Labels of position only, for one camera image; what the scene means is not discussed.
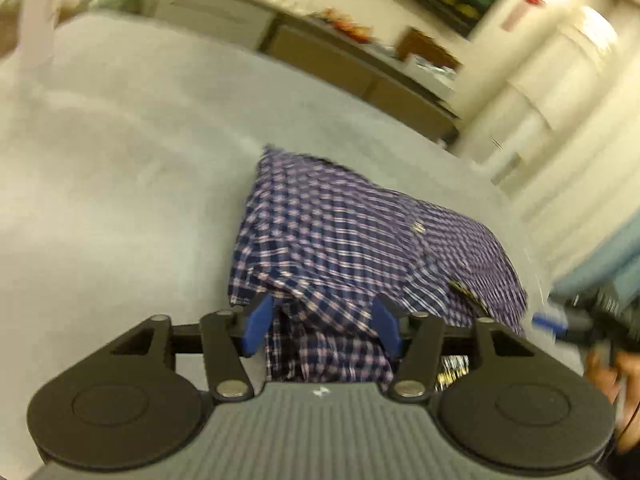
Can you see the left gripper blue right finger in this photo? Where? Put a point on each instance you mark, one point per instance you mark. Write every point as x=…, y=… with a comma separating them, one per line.
x=391, y=324

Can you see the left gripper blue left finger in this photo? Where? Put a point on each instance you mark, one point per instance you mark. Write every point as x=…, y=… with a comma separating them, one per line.
x=256, y=322

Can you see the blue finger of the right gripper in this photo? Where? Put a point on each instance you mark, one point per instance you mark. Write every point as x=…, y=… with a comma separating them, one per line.
x=557, y=328

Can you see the blue plaid shirt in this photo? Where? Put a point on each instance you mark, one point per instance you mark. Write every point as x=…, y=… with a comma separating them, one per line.
x=325, y=241

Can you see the person right hand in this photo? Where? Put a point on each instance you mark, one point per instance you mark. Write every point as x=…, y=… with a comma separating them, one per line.
x=619, y=382

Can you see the brown wooden box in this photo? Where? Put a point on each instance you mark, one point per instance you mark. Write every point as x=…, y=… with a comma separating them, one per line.
x=413, y=41

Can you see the red fruit bowl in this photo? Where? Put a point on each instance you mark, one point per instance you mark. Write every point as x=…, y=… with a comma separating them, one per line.
x=346, y=26

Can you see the long grey tv cabinet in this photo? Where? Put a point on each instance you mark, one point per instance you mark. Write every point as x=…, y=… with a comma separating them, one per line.
x=317, y=50

